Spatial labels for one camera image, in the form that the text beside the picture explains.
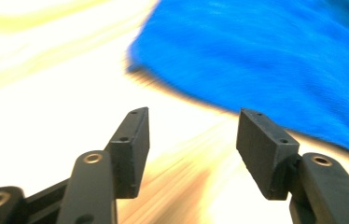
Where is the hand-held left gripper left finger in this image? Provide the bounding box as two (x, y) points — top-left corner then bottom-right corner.
(56, 106), (150, 224)

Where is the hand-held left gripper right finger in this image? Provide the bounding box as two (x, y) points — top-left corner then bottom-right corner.
(235, 107), (349, 224)

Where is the blue cloth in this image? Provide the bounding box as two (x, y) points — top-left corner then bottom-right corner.
(127, 0), (349, 161)

